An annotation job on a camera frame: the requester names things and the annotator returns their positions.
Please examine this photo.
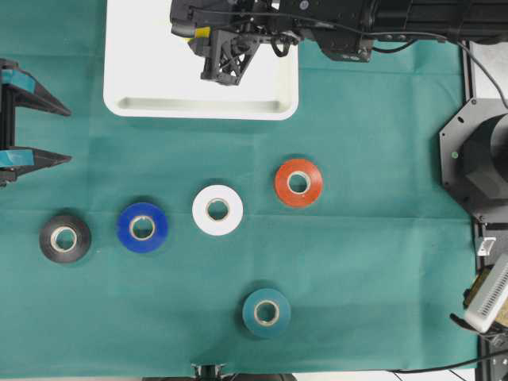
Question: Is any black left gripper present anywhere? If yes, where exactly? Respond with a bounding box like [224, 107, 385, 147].
[1, 59, 72, 168]

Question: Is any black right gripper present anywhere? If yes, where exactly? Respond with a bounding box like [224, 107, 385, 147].
[170, 1, 302, 86]

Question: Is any black tape roll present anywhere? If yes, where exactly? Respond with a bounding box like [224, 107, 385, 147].
[39, 215, 91, 264]

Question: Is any white tape roll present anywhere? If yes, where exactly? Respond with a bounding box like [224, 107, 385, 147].
[192, 185, 244, 236]

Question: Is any teal tape roll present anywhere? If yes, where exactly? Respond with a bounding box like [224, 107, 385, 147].
[242, 288, 291, 339]

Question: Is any yellow tape roll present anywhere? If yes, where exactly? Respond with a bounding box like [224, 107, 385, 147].
[184, 26, 211, 40]

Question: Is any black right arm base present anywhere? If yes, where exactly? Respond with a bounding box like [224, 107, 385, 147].
[439, 98, 507, 224]

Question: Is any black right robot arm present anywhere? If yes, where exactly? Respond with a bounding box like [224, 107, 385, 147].
[170, 0, 507, 86]

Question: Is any white plastic case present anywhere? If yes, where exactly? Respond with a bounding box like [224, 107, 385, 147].
[103, 1, 298, 121]

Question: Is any blue tape roll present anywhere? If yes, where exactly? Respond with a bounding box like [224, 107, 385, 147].
[117, 202, 168, 253]

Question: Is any red tape roll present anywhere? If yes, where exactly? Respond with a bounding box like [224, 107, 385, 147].
[274, 158, 324, 208]

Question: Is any green table cloth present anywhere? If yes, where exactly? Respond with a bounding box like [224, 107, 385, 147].
[1, 1, 476, 378]

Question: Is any small white label tag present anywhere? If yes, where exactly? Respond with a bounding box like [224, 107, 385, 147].
[476, 237, 497, 256]

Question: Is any white perforated box device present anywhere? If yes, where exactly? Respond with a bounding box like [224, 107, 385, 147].
[464, 254, 507, 333]

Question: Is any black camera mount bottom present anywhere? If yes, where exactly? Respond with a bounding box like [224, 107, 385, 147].
[191, 364, 225, 381]

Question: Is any black cable bottom right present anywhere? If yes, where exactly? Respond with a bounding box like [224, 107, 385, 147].
[391, 348, 508, 374]

